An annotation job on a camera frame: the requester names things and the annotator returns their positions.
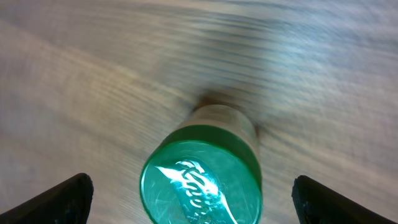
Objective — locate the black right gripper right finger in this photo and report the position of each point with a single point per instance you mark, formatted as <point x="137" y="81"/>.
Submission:
<point x="317" y="204"/>

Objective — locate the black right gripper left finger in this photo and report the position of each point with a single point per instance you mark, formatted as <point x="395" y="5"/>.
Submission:
<point x="67" y="202"/>

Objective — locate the green lid jar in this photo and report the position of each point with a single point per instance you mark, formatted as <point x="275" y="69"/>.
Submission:
<point x="206" y="171"/>

